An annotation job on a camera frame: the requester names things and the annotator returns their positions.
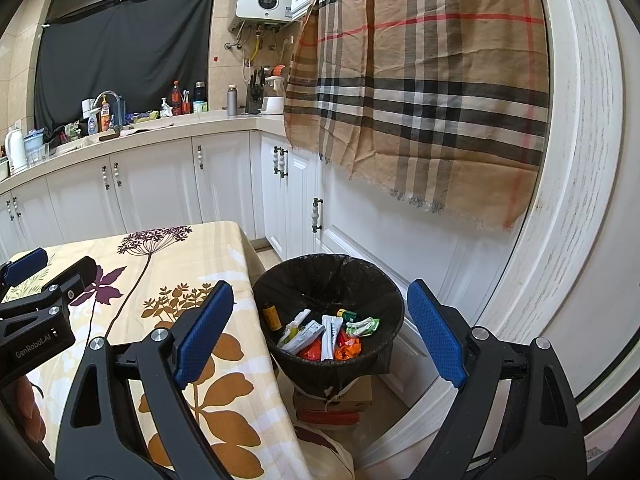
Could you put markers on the yellow green dish cloth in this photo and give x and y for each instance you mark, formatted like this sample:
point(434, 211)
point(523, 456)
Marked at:
point(142, 116)

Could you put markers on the orange dish soap bottle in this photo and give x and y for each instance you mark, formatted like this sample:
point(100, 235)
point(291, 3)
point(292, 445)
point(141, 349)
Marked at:
point(105, 119)

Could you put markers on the grey steel thermos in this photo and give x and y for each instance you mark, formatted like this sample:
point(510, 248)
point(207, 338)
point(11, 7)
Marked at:
point(232, 101)

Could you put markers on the green and white packet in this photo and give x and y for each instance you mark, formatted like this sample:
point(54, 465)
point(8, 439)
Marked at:
point(362, 326)

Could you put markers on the chrome faucet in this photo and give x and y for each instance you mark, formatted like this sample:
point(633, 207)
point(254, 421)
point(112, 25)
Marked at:
point(117, 97)

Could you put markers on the water filter jug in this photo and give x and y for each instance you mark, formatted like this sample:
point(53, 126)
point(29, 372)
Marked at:
point(36, 147)

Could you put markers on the dark thermos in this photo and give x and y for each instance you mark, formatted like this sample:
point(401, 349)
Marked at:
point(200, 91)

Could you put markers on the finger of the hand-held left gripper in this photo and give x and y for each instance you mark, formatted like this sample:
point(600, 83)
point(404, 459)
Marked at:
point(70, 277)
point(25, 265)

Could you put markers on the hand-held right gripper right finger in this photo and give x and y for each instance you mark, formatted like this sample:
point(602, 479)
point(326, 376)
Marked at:
point(437, 330)

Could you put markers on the white base cabinets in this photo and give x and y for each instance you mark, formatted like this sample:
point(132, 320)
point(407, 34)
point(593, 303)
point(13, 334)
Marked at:
point(165, 185)

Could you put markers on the brown cardboard box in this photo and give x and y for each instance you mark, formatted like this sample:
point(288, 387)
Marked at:
point(345, 397)

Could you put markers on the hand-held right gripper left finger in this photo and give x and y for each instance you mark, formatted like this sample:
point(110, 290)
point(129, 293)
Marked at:
point(205, 330)

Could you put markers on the blue and white toothpaste tube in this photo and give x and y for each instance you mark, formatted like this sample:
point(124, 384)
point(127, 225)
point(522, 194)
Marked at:
point(328, 337)

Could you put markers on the black curtain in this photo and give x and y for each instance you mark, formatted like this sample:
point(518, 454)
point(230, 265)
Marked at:
point(125, 50)

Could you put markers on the flat red box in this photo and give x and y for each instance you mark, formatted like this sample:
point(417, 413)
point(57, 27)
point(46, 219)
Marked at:
point(327, 416)

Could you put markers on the dark sauce bottle red cap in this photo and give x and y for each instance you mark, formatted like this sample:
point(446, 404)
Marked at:
point(176, 99)

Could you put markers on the yellow wrapper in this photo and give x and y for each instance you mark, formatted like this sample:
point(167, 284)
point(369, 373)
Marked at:
point(288, 334)

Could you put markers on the white electric kettle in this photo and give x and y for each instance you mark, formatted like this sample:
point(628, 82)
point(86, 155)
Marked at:
point(16, 150)

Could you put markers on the white and blue detergent bottle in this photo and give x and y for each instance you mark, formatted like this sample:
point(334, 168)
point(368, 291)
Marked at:
point(91, 121)

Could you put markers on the red plastic bag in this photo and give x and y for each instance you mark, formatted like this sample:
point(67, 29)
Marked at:
point(310, 351)

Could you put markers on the black knife block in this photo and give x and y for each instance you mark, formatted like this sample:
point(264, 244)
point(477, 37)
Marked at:
point(254, 97)

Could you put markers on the green bottle with yellow label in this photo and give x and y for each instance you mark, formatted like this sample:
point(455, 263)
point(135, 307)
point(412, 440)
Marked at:
point(346, 314)

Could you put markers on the orange bottle with black cap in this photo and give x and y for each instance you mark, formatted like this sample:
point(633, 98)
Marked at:
point(270, 316)

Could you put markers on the white plastic bag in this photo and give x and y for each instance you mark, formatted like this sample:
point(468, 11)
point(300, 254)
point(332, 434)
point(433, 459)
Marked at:
point(325, 452)

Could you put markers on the white countertop appliance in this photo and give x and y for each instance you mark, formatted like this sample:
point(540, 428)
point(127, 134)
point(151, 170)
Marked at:
point(274, 100)

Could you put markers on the floral tablecloth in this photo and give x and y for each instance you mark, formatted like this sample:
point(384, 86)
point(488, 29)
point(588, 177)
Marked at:
point(165, 270)

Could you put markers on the white panelled door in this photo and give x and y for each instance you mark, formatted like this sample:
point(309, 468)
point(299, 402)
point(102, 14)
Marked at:
point(450, 270)

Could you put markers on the person's left hand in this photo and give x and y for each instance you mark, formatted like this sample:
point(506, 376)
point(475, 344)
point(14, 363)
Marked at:
point(30, 410)

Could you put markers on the beige plaid cloth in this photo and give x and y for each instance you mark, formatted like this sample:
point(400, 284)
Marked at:
point(425, 85)

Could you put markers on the orange plastic bag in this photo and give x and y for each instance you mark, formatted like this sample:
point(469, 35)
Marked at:
point(347, 350)

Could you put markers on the black trash bin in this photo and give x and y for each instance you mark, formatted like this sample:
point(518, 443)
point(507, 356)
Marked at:
point(320, 275)

